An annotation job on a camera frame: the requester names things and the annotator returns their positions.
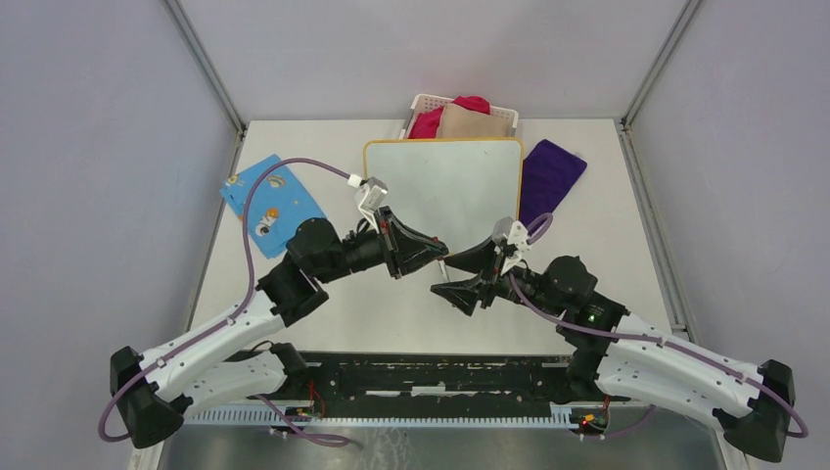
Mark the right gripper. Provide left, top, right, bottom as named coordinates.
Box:
left=430, top=233, right=565, bottom=317

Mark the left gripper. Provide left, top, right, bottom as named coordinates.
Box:
left=316, top=206, right=449, bottom=284

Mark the brown capped whiteboard marker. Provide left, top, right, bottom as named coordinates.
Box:
left=438, top=258, right=451, bottom=282

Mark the yellow framed whiteboard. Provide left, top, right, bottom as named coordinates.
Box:
left=363, top=138, right=525, bottom=253

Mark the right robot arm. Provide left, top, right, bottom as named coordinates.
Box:
left=431, top=240, right=795, bottom=463

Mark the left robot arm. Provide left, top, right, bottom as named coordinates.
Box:
left=105, top=207, right=449, bottom=448

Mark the pink red cloth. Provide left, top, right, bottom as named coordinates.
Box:
left=406, top=94, right=491, bottom=139

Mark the purple cloth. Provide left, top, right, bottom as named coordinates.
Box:
left=519, top=139, right=588, bottom=227

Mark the beige folded cloth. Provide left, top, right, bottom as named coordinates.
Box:
left=436, top=104, right=512, bottom=139

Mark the blue cartoon print cloth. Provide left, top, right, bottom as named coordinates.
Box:
left=220, top=155, right=325, bottom=259

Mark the white plastic basket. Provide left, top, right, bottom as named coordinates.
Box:
left=398, top=94, right=518, bottom=140

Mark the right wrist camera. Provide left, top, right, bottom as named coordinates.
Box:
left=491, top=217, right=530, bottom=275

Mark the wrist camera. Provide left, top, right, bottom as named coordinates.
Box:
left=355, top=177, right=389, bottom=229
left=491, top=217, right=530, bottom=275

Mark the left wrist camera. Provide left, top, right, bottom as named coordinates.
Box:
left=355, top=177, right=389, bottom=229

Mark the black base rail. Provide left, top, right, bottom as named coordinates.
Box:
left=268, top=352, right=605, bottom=419

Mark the white slotted cable duct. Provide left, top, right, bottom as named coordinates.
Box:
left=184, top=403, right=578, bottom=430

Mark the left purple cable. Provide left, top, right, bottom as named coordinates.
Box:
left=97, top=157, right=364, bottom=448

